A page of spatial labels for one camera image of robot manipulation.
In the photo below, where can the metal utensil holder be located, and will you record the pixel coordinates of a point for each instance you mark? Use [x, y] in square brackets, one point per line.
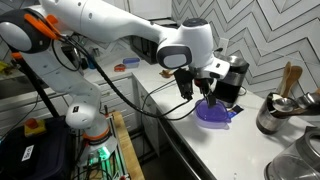
[268, 118]

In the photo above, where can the red emergency stop button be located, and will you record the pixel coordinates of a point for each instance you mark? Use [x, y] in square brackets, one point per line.
[32, 124]

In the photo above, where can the black coffee grinder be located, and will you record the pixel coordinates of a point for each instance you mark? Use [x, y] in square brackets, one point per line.
[235, 80]

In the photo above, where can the wooden board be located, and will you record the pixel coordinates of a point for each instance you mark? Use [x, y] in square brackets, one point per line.
[128, 150]

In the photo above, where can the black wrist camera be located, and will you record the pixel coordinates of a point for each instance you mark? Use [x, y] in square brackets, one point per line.
[184, 83]

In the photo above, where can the black stand pole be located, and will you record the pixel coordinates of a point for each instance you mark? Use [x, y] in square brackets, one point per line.
[40, 90]

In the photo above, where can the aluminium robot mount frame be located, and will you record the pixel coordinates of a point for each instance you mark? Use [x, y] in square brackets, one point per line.
[115, 160]

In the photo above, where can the black toaster oven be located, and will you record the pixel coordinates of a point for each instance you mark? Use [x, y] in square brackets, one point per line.
[71, 55]

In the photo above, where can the black control box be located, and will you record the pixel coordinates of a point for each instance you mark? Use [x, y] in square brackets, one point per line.
[43, 156]

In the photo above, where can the small orange object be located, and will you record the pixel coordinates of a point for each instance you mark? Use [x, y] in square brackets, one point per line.
[120, 67]

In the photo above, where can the wooden spoon in holder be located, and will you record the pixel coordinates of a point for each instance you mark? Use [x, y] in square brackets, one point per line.
[295, 75]

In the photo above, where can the shiny metal utensil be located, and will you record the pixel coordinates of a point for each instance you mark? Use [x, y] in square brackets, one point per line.
[308, 99]

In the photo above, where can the blue plastic lid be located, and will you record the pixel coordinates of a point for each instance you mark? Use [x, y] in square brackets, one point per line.
[211, 114]

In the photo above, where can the wooden spatula in holder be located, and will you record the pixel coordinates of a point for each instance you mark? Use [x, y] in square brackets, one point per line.
[286, 71]

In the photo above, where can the metal ladle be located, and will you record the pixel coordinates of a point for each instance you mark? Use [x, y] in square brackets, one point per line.
[283, 104]

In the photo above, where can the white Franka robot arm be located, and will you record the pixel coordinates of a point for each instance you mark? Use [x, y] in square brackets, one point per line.
[110, 23]

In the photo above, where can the small clear jar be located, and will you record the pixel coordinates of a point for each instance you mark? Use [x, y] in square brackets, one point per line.
[96, 52]

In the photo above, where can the light wooden slotted spatula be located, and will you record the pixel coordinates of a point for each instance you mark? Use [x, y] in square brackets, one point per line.
[165, 72]

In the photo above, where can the container with blue lid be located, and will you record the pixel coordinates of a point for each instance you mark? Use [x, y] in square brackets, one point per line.
[131, 62]

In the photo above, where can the black microwave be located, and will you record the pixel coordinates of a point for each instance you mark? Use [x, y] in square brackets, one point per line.
[143, 50]

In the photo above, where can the dark wooden spoon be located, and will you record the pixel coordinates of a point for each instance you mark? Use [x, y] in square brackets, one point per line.
[169, 75]

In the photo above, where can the white wall outlet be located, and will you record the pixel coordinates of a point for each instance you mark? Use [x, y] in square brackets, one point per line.
[223, 44]

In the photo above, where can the blue bottle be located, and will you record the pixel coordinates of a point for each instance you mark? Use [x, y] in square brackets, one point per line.
[92, 63]

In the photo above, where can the glass blender jar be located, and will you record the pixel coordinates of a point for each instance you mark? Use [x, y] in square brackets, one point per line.
[293, 160]

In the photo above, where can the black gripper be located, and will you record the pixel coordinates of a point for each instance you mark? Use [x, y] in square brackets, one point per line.
[204, 83]

